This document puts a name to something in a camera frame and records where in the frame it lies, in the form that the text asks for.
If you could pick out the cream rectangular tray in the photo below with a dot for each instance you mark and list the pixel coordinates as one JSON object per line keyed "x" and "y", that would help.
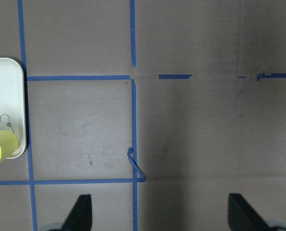
{"x": 12, "y": 102}

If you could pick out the yellow plastic cup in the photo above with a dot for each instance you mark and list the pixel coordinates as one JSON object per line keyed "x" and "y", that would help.
{"x": 8, "y": 144}

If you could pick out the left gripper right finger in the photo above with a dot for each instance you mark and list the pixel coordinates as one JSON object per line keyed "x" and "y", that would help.
{"x": 242, "y": 217}

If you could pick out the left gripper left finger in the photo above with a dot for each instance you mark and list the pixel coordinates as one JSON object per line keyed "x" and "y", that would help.
{"x": 80, "y": 217}

